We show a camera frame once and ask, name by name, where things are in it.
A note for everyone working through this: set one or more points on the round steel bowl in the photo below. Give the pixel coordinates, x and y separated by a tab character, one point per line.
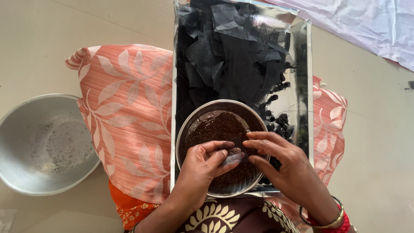
249	111

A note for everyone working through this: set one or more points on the small dark floor object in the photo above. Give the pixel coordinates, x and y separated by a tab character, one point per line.
410	85

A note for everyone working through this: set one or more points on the grey metal basin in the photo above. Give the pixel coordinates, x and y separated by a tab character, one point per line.
48	145

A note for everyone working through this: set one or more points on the orange leaf-print pillow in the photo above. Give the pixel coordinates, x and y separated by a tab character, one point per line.
129	123

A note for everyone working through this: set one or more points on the white crumpled cloth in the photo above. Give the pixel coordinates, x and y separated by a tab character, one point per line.
362	26

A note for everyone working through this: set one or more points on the orange floral garment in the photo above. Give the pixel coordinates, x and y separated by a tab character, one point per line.
129	207

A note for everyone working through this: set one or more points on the black mesh square piece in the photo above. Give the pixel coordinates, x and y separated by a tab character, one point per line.
235	158

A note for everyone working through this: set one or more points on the brown cream-patterned garment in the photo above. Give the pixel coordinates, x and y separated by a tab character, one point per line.
239	216

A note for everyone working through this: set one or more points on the gold metal bangle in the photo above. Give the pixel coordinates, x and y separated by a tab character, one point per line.
336	220

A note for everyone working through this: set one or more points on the pile of black mesh pieces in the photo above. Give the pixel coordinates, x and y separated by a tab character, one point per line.
226	55

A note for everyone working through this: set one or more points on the brown seeds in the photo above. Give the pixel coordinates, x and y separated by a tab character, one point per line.
216	127

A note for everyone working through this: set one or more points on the person's right hand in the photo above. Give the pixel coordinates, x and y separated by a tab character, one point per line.
291	174

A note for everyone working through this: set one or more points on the heap of small black bundles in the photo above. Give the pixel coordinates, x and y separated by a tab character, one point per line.
284	127

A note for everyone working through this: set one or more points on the silver mirror-finish cardboard tray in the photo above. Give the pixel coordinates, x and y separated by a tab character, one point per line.
302	64

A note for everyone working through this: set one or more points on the person's left hand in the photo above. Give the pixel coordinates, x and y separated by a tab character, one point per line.
194	181

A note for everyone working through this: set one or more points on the thin left wrist bangle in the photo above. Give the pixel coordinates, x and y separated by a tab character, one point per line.
133	227

